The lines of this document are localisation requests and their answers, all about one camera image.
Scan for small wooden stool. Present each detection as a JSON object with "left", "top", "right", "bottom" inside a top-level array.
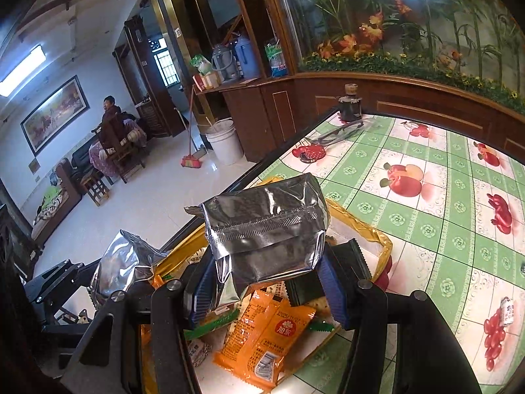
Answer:
[{"left": 80, "top": 170, "right": 111, "bottom": 207}]

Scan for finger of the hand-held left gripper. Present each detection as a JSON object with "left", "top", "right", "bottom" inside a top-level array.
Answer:
[{"left": 25, "top": 259, "right": 101, "bottom": 302}]

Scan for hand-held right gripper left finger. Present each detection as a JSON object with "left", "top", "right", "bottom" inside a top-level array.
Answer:
[{"left": 59, "top": 250, "right": 222, "bottom": 394}]

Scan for silver foil packet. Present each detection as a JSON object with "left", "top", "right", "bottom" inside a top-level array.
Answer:
[{"left": 89, "top": 230, "right": 173, "bottom": 301}]

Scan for yellow cardboard box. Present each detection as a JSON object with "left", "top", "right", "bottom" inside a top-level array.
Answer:
[{"left": 139, "top": 176, "right": 393, "bottom": 394}]

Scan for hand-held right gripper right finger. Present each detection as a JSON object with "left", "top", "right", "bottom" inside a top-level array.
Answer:
[{"left": 318, "top": 254, "right": 482, "bottom": 394}]

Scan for small orange snack packet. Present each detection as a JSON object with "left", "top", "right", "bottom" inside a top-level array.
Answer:
[{"left": 213, "top": 289, "right": 316, "bottom": 392}]

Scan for fruit print table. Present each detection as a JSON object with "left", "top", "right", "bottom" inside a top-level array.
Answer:
[{"left": 158, "top": 109, "right": 525, "bottom": 394}]

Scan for artificial flower glass display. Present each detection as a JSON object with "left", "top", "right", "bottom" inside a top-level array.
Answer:
[{"left": 262, "top": 0, "right": 525, "bottom": 105}]

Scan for green and white bag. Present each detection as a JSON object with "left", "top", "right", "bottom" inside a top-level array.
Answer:
[{"left": 190, "top": 54, "right": 213, "bottom": 75}]

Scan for dark glass ink bottle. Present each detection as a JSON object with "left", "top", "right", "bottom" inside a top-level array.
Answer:
[{"left": 337, "top": 83, "right": 364, "bottom": 123}]

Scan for green and silver snack packet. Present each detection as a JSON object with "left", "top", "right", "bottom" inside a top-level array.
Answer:
[{"left": 184, "top": 173, "right": 331, "bottom": 313}]

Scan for small white packet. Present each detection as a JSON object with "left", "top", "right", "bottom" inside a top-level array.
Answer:
[{"left": 498, "top": 297, "right": 516, "bottom": 326}]

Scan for brown wooden cabinet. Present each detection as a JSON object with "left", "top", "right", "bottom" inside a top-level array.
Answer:
[{"left": 195, "top": 72, "right": 525, "bottom": 165}]

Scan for red broom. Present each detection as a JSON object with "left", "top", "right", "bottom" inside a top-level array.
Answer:
[{"left": 180, "top": 84, "right": 203, "bottom": 170}]

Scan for green-edged cracker packet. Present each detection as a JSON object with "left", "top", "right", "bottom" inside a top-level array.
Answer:
[{"left": 182, "top": 299, "right": 343, "bottom": 341}]

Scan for grey thermos jug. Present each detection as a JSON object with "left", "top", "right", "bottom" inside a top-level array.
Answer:
[{"left": 211, "top": 43, "right": 239, "bottom": 83}]

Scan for framed wall painting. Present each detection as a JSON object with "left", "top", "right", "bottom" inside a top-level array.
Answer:
[{"left": 20, "top": 75, "right": 90, "bottom": 157}]

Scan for white plastic bucket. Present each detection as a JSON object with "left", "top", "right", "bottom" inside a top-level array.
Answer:
[{"left": 204, "top": 118, "right": 244, "bottom": 166}]

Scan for window with metal grille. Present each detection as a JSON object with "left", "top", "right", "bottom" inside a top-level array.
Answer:
[{"left": 152, "top": 39, "right": 181, "bottom": 89}]

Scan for wooden sofa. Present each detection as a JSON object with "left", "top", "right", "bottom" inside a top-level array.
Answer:
[{"left": 31, "top": 158, "right": 83, "bottom": 247}]

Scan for blue thermos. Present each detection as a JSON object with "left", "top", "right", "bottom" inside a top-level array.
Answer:
[{"left": 234, "top": 35, "right": 261, "bottom": 79}]

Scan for ceiling light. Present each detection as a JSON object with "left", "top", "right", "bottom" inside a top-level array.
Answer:
[{"left": 0, "top": 45, "right": 46, "bottom": 97}]

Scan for clear eyeglasses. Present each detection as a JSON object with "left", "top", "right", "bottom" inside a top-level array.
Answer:
[{"left": 314, "top": 119, "right": 376, "bottom": 146}]

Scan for yellow and red carton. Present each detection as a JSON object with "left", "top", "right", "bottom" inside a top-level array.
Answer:
[{"left": 193, "top": 72, "right": 222, "bottom": 91}]

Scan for green blue bottle pack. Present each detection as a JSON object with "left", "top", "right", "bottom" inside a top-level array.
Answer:
[{"left": 264, "top": 39, "right": 288, "bottom": 78}]

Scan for wooden chair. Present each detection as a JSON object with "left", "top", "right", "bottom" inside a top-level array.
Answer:
[{"left": 91, "top": 113, "right": 146, "bottom": 185}]

